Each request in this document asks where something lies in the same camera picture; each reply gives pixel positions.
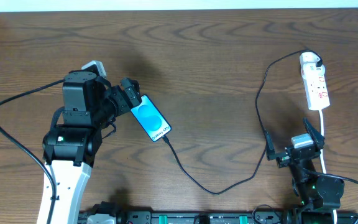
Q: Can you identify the black charger cable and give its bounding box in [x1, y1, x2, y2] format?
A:
[162, 49, 324, 195]

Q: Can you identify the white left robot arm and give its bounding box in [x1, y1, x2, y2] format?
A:
[37, 70, 142, 223]

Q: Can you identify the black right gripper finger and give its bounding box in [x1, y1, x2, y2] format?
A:
[303, 118, 325, 150]
[264, 129, 287, 161]

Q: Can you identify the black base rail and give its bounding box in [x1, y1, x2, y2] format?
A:
[78, 202, 358, 224]

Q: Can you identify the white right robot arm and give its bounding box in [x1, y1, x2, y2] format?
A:
[264, 118, 348, 223]

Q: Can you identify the white USB charger adapter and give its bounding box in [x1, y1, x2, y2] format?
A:
[301, 62, 326, 80]

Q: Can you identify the white power cord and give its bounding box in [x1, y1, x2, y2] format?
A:
[318, 108, 339, 224]

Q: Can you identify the white power strip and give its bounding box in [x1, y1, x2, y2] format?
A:
[300, 52, 330, 111]

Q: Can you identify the blue smartphone lit screen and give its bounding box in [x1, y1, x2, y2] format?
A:
[131, 95, 172, 142]

